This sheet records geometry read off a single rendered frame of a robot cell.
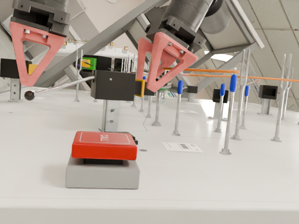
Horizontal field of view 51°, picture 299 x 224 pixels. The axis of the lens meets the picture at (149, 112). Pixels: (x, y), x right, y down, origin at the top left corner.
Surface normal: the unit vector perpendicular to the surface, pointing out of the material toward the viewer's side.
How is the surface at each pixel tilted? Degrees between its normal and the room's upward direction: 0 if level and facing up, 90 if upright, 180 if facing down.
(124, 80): 82
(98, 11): 90
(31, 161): 50
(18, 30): 99
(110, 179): 90
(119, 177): 90
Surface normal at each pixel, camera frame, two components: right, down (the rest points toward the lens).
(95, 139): 0.08, -0.99
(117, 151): 0.16, 0.13
